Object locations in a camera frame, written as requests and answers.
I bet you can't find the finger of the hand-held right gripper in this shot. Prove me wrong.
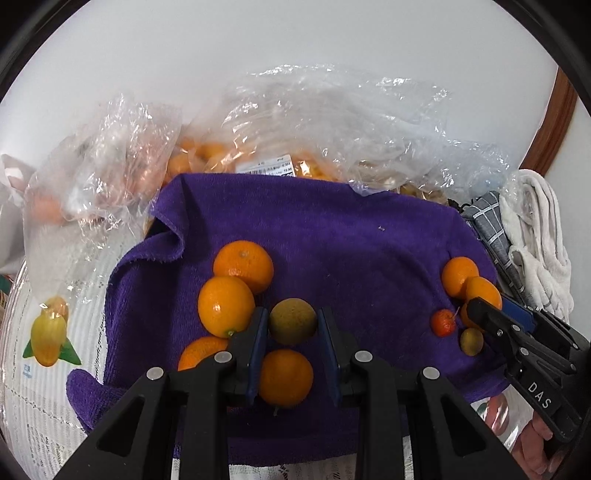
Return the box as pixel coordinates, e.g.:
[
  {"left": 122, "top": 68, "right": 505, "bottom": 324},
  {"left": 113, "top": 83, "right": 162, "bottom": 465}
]
[
  {"left": 467, "top": 298, "right": 527, "bottom": 365},
  {"left": 502, "top": 298, "right": 561, "bottom": 333}
]

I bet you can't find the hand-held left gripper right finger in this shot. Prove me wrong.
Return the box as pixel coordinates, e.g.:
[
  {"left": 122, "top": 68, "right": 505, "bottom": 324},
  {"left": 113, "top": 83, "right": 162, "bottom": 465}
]
[{"left": 318, "top": 307, "right": 527, "bottom": 480}]

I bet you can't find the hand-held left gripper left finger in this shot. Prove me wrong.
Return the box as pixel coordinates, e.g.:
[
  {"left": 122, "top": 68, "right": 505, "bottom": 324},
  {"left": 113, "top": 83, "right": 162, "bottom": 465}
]
[{"left": 53, "top": 307, "right": 269, "bottom": 480}]

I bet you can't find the yellow-green kumquat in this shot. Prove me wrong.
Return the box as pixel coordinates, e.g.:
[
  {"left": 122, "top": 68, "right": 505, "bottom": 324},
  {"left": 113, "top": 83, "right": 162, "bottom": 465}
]
[{"left": 459, "top": 328, "right": 485, "bottom": 357}]

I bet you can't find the small tangerine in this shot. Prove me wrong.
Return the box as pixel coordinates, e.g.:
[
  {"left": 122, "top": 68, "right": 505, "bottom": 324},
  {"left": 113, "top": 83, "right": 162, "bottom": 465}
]
[
  {"left": 441, "top": 257, "right": 480, "bottom": 301},
  {"left": 465, "top": 276, "right": 502, "bottom": 315}
]

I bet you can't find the tiny reddish tangerine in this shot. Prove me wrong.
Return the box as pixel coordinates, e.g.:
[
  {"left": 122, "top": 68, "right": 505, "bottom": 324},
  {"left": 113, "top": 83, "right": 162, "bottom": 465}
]
[{"left": 431, "top": 309, "right": 458, "bottom": 337}]

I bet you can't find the orange with green stem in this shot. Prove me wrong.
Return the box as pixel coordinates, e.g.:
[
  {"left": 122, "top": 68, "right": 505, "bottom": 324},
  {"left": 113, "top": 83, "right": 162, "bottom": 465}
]
[{"left": 198, "top": 276, "right": 256, "bottom": 339}]

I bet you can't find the person's right hand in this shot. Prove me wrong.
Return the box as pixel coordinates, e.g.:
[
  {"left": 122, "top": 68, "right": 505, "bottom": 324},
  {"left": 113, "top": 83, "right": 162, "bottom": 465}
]
[{"left": 512, "top": 418, "right": 573, "bottom": 476}]

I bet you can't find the white striped towel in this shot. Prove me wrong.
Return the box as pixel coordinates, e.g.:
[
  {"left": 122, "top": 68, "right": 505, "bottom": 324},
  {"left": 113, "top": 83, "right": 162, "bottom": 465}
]
[{"left": 501, "top": 170, "right": 574, "bottom": 319}]

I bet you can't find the grey checked cloth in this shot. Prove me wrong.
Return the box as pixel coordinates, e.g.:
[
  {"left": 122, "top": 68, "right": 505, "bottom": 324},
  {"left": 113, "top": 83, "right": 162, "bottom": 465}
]
[{"left": 455, "top": 191, "right": 532, "bottom": 296}]

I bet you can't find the purple towel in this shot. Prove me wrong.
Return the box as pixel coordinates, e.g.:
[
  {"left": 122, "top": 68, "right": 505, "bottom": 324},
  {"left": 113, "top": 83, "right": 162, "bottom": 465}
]
[{"left": 66, "top": 172, "right": 509, "bottom": 467}]

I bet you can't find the heap of bagged kumquats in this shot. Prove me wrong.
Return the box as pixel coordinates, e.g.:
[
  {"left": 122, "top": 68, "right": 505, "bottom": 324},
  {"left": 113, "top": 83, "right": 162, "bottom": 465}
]
[{"left": 399, "top": 182, "right": 451, "bottom": 206}]

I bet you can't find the clear crumpled plastic bag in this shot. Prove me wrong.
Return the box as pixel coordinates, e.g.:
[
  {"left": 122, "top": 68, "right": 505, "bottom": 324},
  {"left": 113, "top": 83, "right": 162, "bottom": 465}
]
[
  {"left": 351, "top": 138, "right": 513, "bottom": 208},
  {"left": 23, "top": 92, "right": 185, "bottom": 241}
]

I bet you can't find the heap of bagged oranges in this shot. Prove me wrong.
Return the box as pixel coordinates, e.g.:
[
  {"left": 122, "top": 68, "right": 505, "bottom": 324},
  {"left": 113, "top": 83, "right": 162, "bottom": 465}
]
[{"left": 166, "top": 138, "right": 338, "bottom": 183}]

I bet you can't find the clear plastic bag white label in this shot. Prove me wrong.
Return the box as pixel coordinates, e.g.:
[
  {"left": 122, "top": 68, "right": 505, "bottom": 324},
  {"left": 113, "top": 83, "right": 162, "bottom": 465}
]
[{"left": 171, "top": 65, "right": 451, "bottom": 190}]

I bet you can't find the heap of bagged tangerines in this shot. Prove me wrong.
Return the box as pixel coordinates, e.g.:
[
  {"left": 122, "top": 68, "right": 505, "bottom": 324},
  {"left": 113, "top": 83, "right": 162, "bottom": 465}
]
[{"left": 28, "top": 138, "right": 162, "bottom": 227}]

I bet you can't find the brown wooden door frame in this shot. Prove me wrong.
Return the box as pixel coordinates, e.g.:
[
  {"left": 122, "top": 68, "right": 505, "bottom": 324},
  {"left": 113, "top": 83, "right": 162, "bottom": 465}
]
[{"left": 519, "top": 67, "right": 578, "bottom": 178}]

